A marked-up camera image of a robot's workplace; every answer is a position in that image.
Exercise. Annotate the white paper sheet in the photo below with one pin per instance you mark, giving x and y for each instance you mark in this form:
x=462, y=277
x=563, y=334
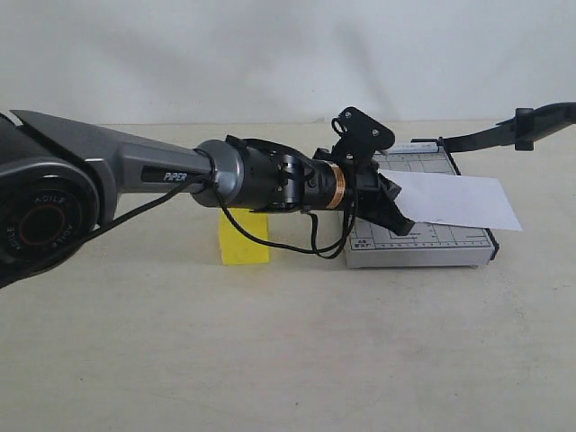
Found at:
x=456, y=200

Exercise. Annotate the grey paper cutter base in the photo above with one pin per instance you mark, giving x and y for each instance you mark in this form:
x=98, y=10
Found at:
x=427, y=245

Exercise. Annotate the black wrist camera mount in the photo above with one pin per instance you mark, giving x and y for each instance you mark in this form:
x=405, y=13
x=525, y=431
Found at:
x=360, y=136

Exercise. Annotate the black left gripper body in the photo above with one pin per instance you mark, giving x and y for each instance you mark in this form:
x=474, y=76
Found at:
x=365, y=186

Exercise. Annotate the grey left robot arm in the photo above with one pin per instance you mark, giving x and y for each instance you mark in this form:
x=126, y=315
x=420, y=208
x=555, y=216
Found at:
x=61, y=181

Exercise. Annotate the black cutter blade arm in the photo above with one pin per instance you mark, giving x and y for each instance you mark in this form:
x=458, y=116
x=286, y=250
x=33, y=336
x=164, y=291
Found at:
x=521, y=131

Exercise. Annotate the yellow foam cube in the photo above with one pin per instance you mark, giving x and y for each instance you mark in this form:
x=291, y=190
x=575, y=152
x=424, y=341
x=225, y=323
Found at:
x=235, y=248

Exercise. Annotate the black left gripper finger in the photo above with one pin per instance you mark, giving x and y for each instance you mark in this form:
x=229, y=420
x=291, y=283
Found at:
x=391, y=218

